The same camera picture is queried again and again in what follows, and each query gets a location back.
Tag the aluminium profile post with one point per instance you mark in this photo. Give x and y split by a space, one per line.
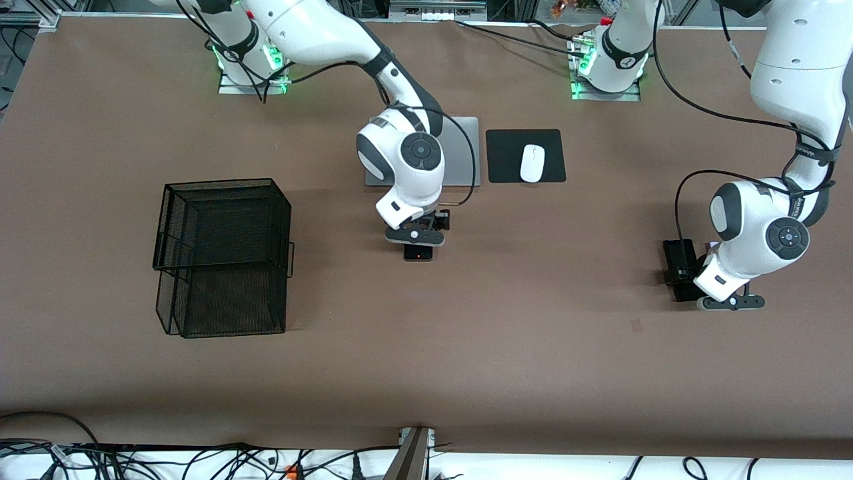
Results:
410 460

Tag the silver closed laptop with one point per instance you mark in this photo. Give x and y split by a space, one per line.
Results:
463 153

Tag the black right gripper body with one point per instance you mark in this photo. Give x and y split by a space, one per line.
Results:
440 218

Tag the black mouse pad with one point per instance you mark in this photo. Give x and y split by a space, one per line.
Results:
503 156

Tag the white grey power strip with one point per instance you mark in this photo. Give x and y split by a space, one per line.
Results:
436 14

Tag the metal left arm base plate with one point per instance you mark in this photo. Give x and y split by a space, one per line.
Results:
633 97

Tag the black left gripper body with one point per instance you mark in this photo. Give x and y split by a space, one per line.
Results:
681 265

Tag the long black phone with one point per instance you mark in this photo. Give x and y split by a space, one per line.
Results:
676 250

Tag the white computer mouse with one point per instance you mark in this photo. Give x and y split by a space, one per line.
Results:
532 163

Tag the small black flip phone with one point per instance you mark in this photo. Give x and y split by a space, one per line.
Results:
418 255

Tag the black mesh two-tier basket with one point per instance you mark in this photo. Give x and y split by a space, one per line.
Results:
220 300

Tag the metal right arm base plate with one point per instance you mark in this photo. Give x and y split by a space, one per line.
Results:
230 89

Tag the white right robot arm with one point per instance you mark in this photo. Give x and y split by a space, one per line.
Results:
320 33

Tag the aluminium frame rail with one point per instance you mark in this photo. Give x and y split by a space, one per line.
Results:
46 20

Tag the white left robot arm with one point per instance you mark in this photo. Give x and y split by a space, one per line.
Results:
793 66

